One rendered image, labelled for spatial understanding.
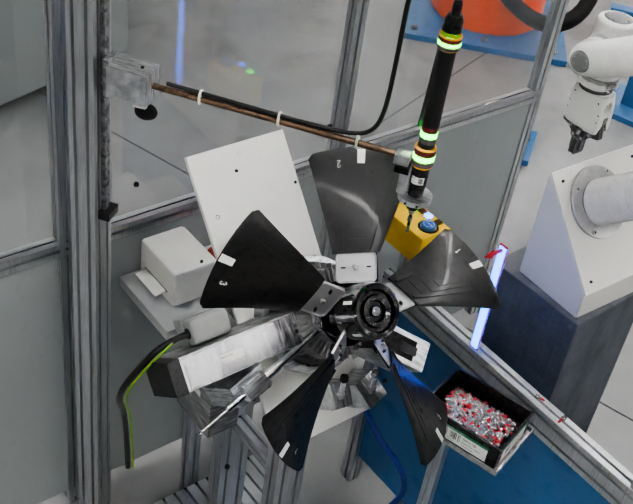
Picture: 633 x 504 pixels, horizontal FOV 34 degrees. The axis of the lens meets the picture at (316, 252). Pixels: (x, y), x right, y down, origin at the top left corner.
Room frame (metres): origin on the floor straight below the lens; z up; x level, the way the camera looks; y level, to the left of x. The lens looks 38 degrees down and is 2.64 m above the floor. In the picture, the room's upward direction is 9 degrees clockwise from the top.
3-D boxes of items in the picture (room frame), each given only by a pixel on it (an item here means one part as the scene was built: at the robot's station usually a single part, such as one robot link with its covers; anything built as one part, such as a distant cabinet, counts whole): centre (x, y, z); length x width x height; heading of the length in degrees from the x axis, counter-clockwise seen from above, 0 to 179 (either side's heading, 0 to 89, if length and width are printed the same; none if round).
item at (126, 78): (1.87, 0.43, 1.54); 0.10 x 0.07 x 0.08; 78
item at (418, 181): (1.73, -0.18, 1.65); 0.04 x 0.04 x 0.46
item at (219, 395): (1.55, 0.12, 1.03); 0.15 x 0.10 x 0.14; 43
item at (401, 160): (1.73, -0.17, 1.50); 0.09 x 0.07 x 0.10; 78
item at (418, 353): (1.79, -0.19, 0.98); 0.20 x 0.16 x 0.20; 43
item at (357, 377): (1.71, -0.15, 0.91); 0.12 x 0.08 x 0.12; 43
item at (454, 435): (1.74, -0.44, 0.85); 0.22 x 0.17 x 0.07; 58
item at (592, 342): (2.25, -0.69, 0.47); 0.30 x 0.30 x 0.93; 44
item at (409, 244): (2.19, -0.24, 1.02); 0.16 x 0.10 x 0.11; 43
